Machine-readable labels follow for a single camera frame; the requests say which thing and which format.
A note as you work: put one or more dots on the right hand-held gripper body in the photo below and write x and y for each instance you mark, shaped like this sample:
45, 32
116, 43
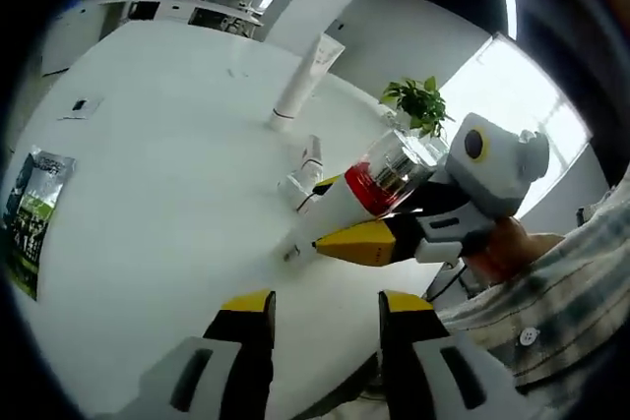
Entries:
492, 179

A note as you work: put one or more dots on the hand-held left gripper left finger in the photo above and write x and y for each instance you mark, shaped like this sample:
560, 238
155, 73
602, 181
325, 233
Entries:
231, 356

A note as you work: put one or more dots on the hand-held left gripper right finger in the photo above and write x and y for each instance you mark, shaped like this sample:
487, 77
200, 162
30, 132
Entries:
413, 366

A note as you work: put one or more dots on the red collar skincare bottle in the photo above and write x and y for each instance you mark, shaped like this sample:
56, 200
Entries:
339, 213

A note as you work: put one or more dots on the black-lined white skincare bottle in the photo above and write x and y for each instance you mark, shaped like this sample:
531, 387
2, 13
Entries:
310, 164

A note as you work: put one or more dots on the white skincare tube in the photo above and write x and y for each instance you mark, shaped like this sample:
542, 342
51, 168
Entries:
305, 85

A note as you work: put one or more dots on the green black skincare sachet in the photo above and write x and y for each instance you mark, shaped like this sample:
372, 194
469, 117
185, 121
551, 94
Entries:
34, 213

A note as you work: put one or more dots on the person's right hand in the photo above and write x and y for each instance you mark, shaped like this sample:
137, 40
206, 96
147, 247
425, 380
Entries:
517, 253

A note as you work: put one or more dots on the potted green plant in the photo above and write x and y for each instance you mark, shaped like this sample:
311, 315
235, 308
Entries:
418, 100

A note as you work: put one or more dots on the white card with dark clip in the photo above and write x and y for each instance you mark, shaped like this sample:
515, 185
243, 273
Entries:
81, 106

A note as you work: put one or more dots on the long white desk row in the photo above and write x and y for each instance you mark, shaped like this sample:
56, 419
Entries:
172, 9

